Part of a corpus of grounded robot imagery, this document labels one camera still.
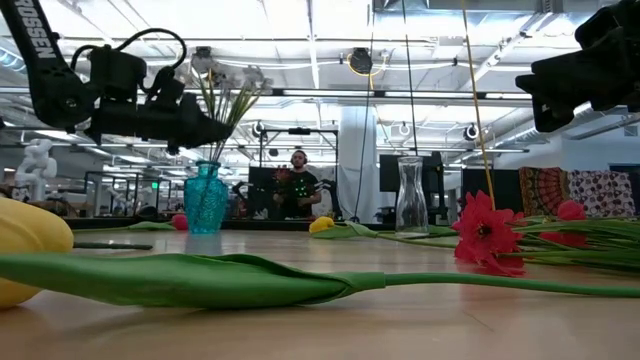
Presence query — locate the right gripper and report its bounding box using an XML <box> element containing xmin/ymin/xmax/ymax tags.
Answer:
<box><xmin>514</xmin><ymin>0</ymin><xmax>640</xmax><ymax>134</ymax></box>

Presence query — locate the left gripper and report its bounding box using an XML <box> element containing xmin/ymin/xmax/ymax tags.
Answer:
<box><xmin>84</xmin><ymin>94</ymin><xmax>234</xmax><ymax>157</ymax></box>

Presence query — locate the red artificial tulip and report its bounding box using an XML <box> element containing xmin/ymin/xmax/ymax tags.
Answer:
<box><xmin>73</xmin><ymin>213</ymin><xmax>190</xmax><ymax>234</ymax></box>

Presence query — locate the yellow artificial tulip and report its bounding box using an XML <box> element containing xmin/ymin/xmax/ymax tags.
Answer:
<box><xmin>308</xmin><ymin>215</ymin><xmax>399</xmax><ymax>241</ymax></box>
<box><xmin>0</xmin><ymin>196</ymin><xmax>640</xmax><ymax>310</ymax></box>

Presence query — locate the red large-blossom flower bunch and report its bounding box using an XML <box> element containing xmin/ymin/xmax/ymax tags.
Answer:
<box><xmin>452</xmin><ymin>189</ymin><xmax>640</xmax><ymax>279</ymax></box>

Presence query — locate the teal glass vase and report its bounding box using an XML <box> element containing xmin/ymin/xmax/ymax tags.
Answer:
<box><xmin>183</xmin><ymin>160</ymin><xmax>230</xmax><ymax>235</ymax></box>

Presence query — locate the clear glass vase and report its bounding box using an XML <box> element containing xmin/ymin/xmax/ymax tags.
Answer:
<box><xmin>394</xmin><ymin>155</ymin><xmax>430</xmax><ymax>237</ymax></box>

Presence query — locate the orange mandala cloth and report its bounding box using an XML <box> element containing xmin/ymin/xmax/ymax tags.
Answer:
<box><xmin>518</xmin><ymin>166</ymin><xmax>571</xmax><ymax>217</ymax></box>

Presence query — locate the purple white patterned cloth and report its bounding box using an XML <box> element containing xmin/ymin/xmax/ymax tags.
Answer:
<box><xmin>567</xmin><ymin>169</ymin><xmax>637</xmax><ymax>219</ymax></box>

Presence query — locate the person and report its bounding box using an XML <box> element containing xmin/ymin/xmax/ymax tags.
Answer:
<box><xmin>272</xmin><ymin>148</ymin><xmax>324</xmax><ymax>220</ymax></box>

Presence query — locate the black background panel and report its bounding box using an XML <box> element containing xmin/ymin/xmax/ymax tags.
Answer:
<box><xmin>462</xmin><ymin>168</ymin><xmax>524</xmax><ymax>214</ymax></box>

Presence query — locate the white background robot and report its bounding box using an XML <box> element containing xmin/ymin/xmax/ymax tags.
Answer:
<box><xmin>13</xmin><ymin>138</ymin><xmax>59</xmax><ymax>201</ymax></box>

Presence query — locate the black monitor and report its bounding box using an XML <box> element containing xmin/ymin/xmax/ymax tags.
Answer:
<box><xmin>378</xmin><ymin>152</ymin><xmax>444</xmax><ymax>194</ymax></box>

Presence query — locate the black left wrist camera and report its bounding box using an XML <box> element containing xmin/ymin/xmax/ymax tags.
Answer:
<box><xmin>145</xmin><ymin>66</ymin><xmax>188</xmax><ymax>109</ymax></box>

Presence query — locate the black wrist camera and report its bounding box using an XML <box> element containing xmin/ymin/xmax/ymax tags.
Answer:
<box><xmin>573</xmin><ymin>0</ymin><xmax>626</xmax><ymax>51</ymax></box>
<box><xmin>145</xmin><ymin>66</ymin><xmax>188</xmax><ymax>109</ymax></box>

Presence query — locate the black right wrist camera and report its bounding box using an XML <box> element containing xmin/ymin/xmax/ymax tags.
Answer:
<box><xmin>573</xmin><ymin>0</ymin><xmax>626</xmax><ymax>51</ymax></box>

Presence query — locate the yellow hanging cable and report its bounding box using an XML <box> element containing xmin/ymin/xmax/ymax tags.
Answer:
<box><xmin>460</xmin><ymin>0</ymin><xmax>497</xmax><ymax>211</ymax></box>

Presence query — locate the black background frame rig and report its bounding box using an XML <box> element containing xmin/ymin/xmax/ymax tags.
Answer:
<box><xmin>257</xmin><ymin>127</ymin><xmax>340</xmax><ymax>221</ymax></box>

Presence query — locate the black table frame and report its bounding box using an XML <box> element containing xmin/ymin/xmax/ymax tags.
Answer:
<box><xmin>64</xmin><ymin>215</ymin><xmax>451</xmax><ymax>232</ymax></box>

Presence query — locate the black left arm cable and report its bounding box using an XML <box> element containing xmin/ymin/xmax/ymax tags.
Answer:
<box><xmin>69</xmin><ymin>27</ymin><xmax>189</xmax><ymax>76</ymax></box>

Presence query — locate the black hanging cable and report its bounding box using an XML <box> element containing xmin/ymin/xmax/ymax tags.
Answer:
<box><xmin>402</xmin><ymin>0</ymin><xmax>419</xmax><ymax>157</ymax></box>
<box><xmin>352</xmin><ymin>0</ymin><xmax>376</xmax><ymax>224</ymax></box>

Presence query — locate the black ceiling cable reel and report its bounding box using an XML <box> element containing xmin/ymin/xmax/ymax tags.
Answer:
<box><xmin>348</xmin><ymin>47</ymin><xmax>374</xmax><ymax>76</ymax></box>

